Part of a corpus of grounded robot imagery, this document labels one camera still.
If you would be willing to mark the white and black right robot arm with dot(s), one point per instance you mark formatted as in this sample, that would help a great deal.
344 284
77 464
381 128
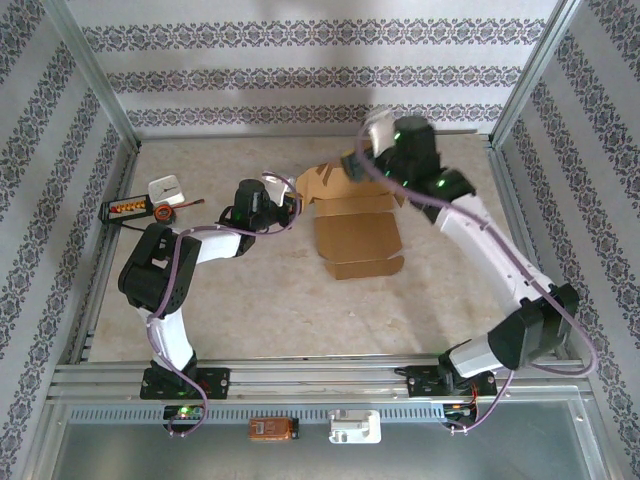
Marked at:
480 250

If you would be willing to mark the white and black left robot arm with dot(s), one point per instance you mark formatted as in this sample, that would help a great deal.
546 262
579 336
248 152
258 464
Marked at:
145 280

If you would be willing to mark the black box with orange parts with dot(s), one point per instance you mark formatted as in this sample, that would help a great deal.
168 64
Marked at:
125 209

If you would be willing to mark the white square clock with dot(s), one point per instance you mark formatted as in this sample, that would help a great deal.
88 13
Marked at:
167 189

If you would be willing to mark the orange and black tape measure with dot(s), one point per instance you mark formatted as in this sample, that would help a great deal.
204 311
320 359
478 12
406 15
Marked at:
163 212

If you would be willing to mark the small circuit board green light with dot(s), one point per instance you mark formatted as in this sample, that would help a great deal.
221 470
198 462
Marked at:
185 412

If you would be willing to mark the orange electronic device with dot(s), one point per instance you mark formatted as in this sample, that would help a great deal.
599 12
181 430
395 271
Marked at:
270 429

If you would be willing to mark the grey metal sheet tray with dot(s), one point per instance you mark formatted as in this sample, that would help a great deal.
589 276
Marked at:
320 460

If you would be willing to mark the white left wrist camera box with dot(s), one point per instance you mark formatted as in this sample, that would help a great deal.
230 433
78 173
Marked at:
277 187

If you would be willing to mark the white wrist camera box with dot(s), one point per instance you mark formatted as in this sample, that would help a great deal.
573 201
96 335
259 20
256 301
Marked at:
380 132
277 187

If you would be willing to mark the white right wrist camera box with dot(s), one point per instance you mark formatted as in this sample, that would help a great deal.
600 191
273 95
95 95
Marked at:
380 132

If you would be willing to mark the grey metal side rail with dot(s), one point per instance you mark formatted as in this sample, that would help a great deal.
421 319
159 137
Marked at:
502 175
127 175

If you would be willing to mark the grey metal wall base strip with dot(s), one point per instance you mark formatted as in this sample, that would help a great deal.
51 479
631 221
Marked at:
175 134

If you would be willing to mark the grey metal frame post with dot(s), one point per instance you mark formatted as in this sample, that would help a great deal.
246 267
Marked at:
531 75
97 75

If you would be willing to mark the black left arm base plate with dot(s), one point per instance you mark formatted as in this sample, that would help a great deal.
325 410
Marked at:
220 382

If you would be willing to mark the aluminium mounting rail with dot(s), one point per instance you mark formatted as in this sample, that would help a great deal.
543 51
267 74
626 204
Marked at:
320 380

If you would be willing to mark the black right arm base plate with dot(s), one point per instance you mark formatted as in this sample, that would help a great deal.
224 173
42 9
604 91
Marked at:
420 382

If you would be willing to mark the white plastic bracket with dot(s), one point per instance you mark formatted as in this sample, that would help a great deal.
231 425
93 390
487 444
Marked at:
355 430

